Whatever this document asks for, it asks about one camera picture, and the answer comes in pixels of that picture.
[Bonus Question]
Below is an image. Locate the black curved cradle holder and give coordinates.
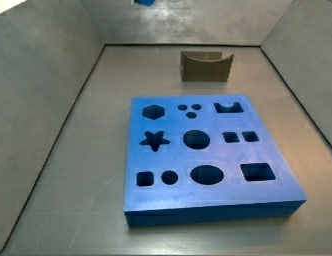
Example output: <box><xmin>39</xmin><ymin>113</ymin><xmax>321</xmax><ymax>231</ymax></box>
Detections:
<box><xmin>181</xmin><ymin>51</ymin><xmax>234</xmax><ymax>82</ymax></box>

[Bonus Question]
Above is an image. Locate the blue round cylinder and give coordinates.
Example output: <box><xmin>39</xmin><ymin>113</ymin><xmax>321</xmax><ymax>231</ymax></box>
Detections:
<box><xmin>134</xmin><ymin>0</ymin><xmax>155</xmax><ymax>6</ymax></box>

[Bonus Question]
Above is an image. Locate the blue shape sorting board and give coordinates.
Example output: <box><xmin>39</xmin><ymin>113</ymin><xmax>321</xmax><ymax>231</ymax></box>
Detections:
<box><xmin>123</xmin><ymin>95</ymin><xmax>307</xmax><ymax>226</ymax></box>

